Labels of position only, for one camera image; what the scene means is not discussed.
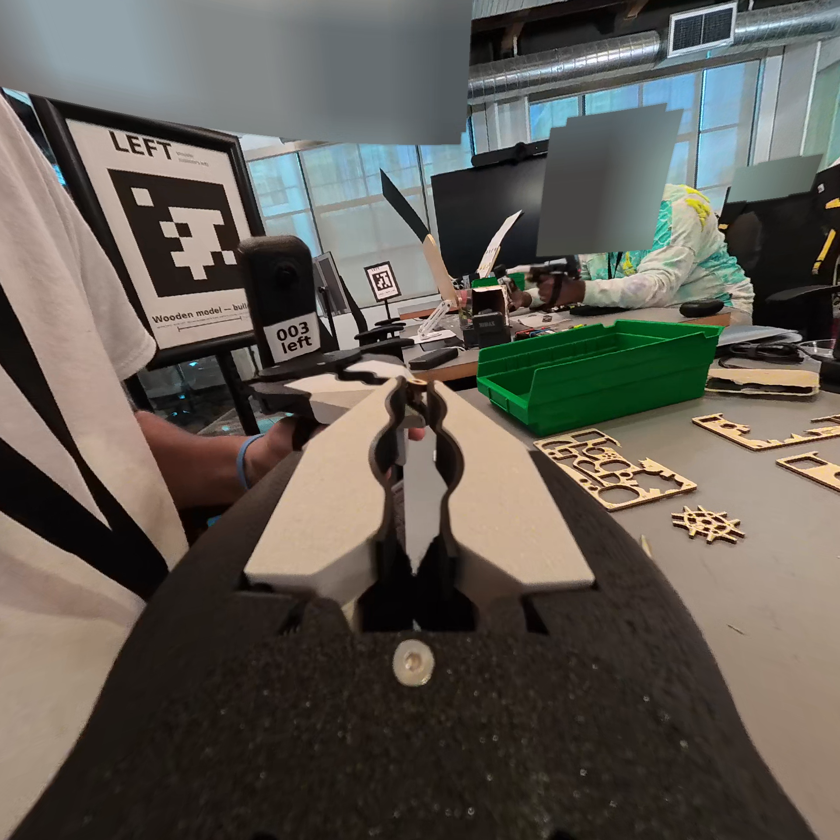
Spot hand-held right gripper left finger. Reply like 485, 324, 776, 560
244, 379, 421, 634

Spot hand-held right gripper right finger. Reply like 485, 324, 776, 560
415, 379, 597, 634

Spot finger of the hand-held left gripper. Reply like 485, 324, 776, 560
284, 374, 429, 432
338, 357, 417, 388

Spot person's left forearm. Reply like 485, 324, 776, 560
134, 410, 247, 508

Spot grey desk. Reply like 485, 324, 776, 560
397, 377, 840, 840

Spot person's left hand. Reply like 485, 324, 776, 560
245, 416, 429, 490

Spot small marker sign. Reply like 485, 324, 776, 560
364, 260, 402, 304

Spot blue wristband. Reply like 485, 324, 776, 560
235, 433, 265, 492

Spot small black box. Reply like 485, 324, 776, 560
462, 311, 511, 349

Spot large wooden part sheet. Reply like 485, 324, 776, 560
533, 428, 698, 512

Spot framed marker sign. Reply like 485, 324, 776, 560
29, 95, 270, 437

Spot green plastic bin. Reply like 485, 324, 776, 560
476, 319, 724, 438

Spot black monitor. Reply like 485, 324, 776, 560
430, 156, 549, 271

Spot wooden web wheel part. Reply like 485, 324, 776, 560
671, 505, 746, 545

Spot person's white t-shirt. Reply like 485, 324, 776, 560
0, 92, 193, 840

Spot notched wooden part sheet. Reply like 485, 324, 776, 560
692, 412, 840, 452

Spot wooden part sheet oval holes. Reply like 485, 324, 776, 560
776, 451, 840, 492

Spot cardboard piece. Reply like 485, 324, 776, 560
705, 366, 821, 399

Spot black office chair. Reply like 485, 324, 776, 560
718, 193, 840, 342

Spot ceiling air vent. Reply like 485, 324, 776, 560
668, 2, 739, 59

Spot black lanyard strap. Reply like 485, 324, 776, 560
0, 282, 170, 599

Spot silver ceiling duct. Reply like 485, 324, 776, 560
467, 29, 840, 106

